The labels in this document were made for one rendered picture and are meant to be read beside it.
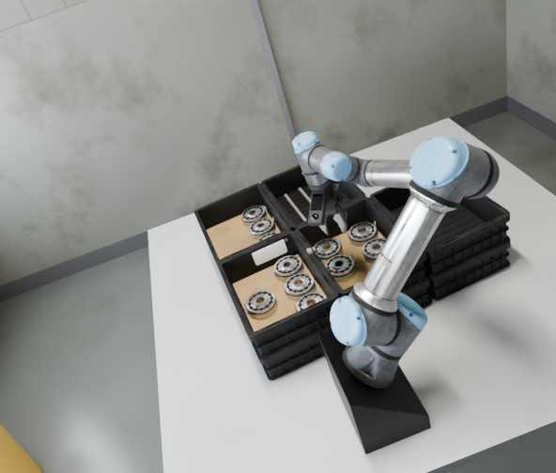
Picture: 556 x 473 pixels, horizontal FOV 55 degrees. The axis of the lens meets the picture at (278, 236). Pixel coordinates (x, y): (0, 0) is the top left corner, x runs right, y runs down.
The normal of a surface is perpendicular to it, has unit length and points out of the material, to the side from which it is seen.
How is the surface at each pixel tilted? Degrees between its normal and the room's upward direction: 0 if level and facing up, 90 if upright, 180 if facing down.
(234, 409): 0
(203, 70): 90
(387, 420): 90
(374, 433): 90
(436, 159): 41
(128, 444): 0
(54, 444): 0
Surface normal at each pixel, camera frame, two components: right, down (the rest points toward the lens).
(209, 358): -0.27, -0.76
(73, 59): 0.23, 0.55
